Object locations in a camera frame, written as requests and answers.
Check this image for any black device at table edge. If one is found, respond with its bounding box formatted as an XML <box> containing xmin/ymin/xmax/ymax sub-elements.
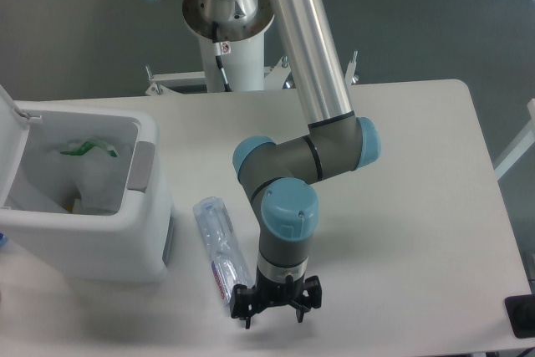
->
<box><xmin>504</xmin><ymin>294</ymin><xmax>534</xmax><ymax>339</ymax></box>

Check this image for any blue object at left edge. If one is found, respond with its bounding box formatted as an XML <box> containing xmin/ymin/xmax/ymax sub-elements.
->
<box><xmin>0</xmin><ymin>233</ymin><xmax>8</xmax><ymax>248</ymax></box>

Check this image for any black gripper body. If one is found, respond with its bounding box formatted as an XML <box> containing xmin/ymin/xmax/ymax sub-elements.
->
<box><xmin>252</xmin><ymin>269</ymin><xmax>304</xmax><ymax>309</ymax></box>

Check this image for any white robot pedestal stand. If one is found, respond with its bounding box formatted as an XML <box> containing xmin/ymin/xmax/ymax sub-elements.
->
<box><xmin>144</xmin><ymin>26</ymin><xmax>361</xmax><ymax>97</ymax></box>

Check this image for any white frame at right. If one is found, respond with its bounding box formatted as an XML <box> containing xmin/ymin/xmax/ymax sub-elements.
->
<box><xmin>493</xmin><ymin>99</ymin><xmax>534</xmax><ymax>180</ymax></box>

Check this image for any white plastic bag wrapper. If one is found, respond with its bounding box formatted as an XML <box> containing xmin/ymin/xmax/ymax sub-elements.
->
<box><xmin>43</xmin><ymin>136</ymin><xmax>132</xmax><ymax>215</ymax></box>

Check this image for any clear plastic water bottle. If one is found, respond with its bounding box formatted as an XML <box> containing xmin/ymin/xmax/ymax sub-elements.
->
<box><xmin>193</xmin><ymin>196</ymin><xmax>253</xmax><ymax>314</ymax></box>

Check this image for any trash inside the can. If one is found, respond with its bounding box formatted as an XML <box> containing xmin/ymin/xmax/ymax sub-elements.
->
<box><xmin>62</xmin><ymin>191</ymin><xmax>83</xmax><ymax>214</ymax></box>

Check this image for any white trash can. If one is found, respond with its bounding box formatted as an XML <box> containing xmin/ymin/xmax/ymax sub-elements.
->
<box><xmin>1</xmin><ymin>92</ymin><xmax>173</xmax><ymax>283</ymax></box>

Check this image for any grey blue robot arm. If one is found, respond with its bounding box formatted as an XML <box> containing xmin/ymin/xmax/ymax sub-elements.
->
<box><xmin>182</xmin><ymin>0</ymin><xmax>381</xmax><ymax>323</ymax></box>

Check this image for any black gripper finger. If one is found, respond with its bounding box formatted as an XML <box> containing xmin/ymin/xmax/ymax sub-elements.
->
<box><xmin>290</xmin><ymin>275</ymin><xmax>323</xmax><ymax>324</ymax></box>
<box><xmin>230</xmin><ymin>284</ymin><xmax>264</xmax><ymax>329</ymax></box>

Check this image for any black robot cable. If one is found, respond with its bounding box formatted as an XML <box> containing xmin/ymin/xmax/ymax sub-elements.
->
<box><xmin>197</xmin><ymin>0</ymin><xmax>233</xmax><ymax>93</ymax></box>

